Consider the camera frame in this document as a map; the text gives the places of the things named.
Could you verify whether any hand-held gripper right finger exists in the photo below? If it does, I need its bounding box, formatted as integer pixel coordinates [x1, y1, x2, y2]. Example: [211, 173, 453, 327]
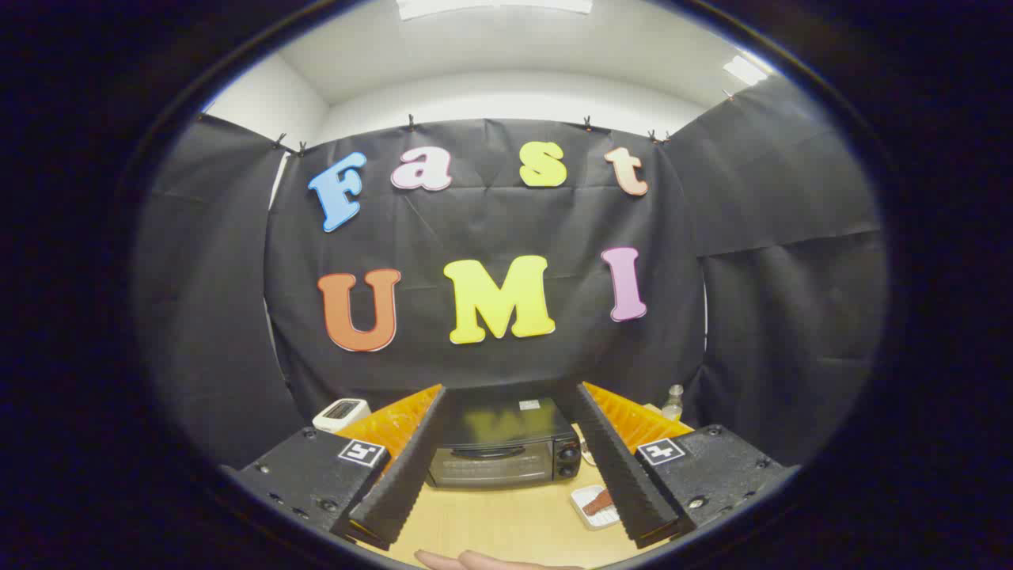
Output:
[573, 382, 800, 549]

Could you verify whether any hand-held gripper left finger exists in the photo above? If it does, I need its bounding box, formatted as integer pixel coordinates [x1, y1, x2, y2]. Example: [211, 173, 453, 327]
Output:
[220, 385, 446, 552]

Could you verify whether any black toaster oven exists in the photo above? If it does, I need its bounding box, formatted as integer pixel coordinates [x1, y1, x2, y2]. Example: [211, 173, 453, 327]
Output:
[425, 386, 582, 489]

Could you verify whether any white bread toaster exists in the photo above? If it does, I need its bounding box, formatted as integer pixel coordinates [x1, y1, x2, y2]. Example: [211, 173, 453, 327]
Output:
[313, 398, 371, 434]

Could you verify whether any white rectangular tray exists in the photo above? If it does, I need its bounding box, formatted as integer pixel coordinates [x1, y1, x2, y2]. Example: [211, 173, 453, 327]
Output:
[571, 484, 622, 530]

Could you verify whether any black backdrop cloth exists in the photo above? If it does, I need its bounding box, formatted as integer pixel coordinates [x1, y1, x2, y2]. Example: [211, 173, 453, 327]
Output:
[131, 75, 891, 476]

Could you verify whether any ceiling light panel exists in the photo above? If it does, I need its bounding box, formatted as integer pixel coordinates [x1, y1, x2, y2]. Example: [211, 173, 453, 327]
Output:
[396, 0, 593, 21]
[724, 54, 770, 86]

